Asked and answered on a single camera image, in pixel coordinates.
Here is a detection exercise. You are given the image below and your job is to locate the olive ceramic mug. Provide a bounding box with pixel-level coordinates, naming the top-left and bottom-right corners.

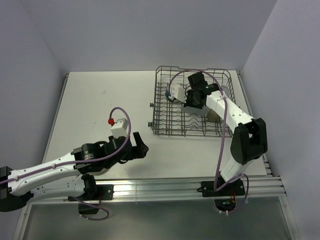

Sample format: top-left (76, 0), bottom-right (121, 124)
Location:
top-left (206, 109), bottom-right (220, 123)

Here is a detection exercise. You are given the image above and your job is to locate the teal white ceramic bowl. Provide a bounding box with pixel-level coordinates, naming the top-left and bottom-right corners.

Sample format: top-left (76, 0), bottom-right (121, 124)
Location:
top-left (165, 89), bottom-right (175, 102)

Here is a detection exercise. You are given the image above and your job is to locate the beige ceramic plate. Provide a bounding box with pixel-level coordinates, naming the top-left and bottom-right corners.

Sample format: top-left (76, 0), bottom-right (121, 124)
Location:
top-left (91, 168), bottom-right (109, 176)

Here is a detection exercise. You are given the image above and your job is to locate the clear glass tumbler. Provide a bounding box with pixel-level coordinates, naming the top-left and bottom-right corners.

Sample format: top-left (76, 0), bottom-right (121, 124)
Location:
top-left (221, 86), bottom-right (229, 92)

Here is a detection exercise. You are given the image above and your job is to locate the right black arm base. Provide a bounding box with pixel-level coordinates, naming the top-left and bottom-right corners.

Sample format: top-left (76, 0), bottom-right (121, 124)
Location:
top-left (196, 179), bottom-right (249, 216)

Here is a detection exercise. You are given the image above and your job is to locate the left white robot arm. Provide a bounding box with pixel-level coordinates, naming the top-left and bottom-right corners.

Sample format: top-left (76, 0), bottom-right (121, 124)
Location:
top-left (0, 132), bottom-right (149, 212)

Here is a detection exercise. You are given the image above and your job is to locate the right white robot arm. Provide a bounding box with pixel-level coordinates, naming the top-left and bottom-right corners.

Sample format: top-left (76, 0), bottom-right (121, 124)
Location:
top-left (186, 71), bottom-right (268, 195)

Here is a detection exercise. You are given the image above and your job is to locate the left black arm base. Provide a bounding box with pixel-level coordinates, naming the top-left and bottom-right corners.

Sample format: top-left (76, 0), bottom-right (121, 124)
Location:
top-left (67, 184), bottom-right (114, 221)

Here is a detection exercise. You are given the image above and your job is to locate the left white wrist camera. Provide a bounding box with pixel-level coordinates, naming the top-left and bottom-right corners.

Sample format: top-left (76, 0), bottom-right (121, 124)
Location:
top-left (108, 118), bottom-right (129, 139)

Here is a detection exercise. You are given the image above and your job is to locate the grey wire dish rack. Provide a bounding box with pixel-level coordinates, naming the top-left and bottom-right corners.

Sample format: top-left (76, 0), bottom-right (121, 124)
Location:
top-left (148, 65), bottom-right (223, 137)

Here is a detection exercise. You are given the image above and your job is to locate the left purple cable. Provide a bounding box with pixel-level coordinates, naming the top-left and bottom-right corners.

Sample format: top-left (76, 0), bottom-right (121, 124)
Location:
top-left (0, 106), bottom-right (132, 187)

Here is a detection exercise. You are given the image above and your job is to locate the purple cable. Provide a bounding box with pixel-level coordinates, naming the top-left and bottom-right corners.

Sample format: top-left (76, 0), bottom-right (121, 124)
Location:
top-left (0, 106), bottom-right (132, 187)
top-left (167, 69), bottom-right (250, 192)

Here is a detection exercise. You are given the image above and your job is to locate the aluminium mounting rail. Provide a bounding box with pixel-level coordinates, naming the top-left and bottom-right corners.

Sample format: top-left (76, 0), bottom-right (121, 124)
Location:
top-left (23, 174), bottom-right (287, 205)

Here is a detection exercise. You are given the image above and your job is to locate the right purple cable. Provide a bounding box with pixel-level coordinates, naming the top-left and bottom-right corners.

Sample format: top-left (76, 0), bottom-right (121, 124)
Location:
top-left (167, 69), bottom-right (250, 192)

